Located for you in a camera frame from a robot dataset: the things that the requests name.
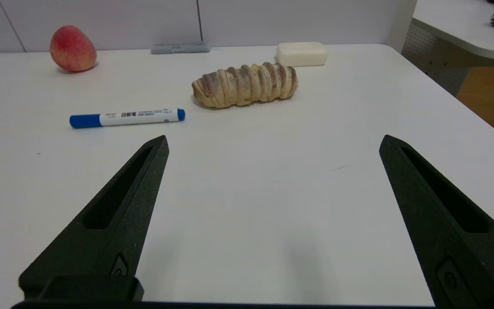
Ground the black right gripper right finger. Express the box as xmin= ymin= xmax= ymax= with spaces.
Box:
xmin=379 ymin=135 xmax=494 ymax=309

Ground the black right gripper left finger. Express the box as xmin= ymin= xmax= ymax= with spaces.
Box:
xmin=18 ymin=135 xmax=170 ymax=300

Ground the blue capped whiteboard marker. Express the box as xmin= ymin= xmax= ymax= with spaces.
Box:
xmin=69 ymin=108 xmax=186 ymax=129

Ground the red peach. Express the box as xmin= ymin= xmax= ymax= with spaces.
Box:
xmin=49 ymin=25 xmax=98 ymax=73

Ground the grey metal table clip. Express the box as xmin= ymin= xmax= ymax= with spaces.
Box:
xmin=151 ymin=41 xmax=211 ymax=55

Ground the striped twisted bread loaf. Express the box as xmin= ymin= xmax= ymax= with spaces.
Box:
xmin=192 ymin=62 xmax=299 ymax=109

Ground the white side table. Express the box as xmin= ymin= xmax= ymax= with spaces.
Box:
xmin=402 ymin=0 xmax=494 ymax=97

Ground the white soap bar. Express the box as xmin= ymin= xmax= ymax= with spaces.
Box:
xmin=277 ymin=42 xmax=328 ymax=67

